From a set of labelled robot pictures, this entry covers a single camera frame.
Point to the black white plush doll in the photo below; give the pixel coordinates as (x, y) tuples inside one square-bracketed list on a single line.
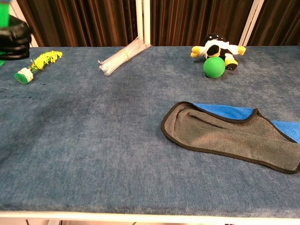
[(225, 50)]

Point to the green foam ball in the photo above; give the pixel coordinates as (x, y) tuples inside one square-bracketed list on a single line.
[(213, 67)]

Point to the bundle of clear wrapped straws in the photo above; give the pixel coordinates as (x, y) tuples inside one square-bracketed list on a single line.
[(122, 57)]

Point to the yellow feather shuttlecock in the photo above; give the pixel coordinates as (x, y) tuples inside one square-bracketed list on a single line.
[(41, 62)]

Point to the blue fabric table cover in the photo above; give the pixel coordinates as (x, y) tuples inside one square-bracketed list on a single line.
[(105, 140)]

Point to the dark brown pleated curtain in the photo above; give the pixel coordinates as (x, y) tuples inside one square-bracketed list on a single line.
[(93, 21)]

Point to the grey blue microfibre cloth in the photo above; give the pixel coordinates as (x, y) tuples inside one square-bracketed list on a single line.
[(222, 136)]

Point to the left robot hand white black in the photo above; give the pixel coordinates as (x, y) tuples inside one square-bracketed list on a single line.
[(14, 39)]

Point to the white aluminium frame post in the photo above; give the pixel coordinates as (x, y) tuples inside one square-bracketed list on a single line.
[(252, 21), (23, 14), (143, 21)]

